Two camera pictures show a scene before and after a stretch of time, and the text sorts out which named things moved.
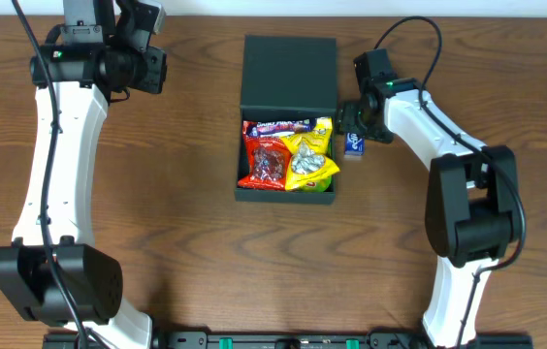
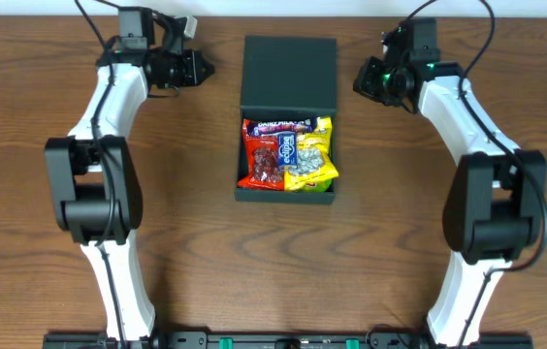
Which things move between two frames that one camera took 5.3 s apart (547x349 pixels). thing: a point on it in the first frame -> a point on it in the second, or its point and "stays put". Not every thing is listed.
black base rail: (287, 339) stays put
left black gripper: (155, 68) -> (194, 67)
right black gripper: (357, 122) -> (370, 79)
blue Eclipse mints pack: (354, 144) -> (287, 150)
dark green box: (287, 78) stays put
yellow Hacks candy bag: (309, 159) stays put
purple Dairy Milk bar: (277, 128) stays put
